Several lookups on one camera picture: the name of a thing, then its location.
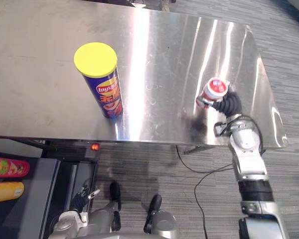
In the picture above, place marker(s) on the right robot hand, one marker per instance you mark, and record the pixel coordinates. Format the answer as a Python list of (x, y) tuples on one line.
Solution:
[(225, 100)]

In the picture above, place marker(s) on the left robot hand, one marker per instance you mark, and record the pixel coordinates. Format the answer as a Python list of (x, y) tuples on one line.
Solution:
[(83, 196)]

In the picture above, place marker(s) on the red-lidded white gum bottle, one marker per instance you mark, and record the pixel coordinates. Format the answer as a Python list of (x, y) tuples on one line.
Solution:
[(215, 89)]

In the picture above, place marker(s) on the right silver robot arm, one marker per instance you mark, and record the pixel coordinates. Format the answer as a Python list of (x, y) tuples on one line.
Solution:
[(254, 174)]

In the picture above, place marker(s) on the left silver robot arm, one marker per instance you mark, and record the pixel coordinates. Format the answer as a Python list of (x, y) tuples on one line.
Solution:
[(69, 224)]

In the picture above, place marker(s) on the dark grey shelf unit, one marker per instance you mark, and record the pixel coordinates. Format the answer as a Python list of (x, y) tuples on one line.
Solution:
[(32, 196)]

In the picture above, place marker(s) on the yellow chips can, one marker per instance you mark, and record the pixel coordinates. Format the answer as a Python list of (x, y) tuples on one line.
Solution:
[(6, 191)]

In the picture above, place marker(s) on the red chips can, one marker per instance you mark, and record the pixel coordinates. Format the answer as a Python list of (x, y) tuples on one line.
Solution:
[(7, 168)]

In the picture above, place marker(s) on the blue Lay's chips can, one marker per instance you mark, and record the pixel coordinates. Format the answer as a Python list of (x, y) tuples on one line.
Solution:
[(107, 94)]

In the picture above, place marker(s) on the red indicator light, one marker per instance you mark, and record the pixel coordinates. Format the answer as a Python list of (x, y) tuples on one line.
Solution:
[(95, 147)]

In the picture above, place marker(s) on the stainless steel table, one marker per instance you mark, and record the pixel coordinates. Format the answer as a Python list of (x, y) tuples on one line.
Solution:
[(129, 74)]

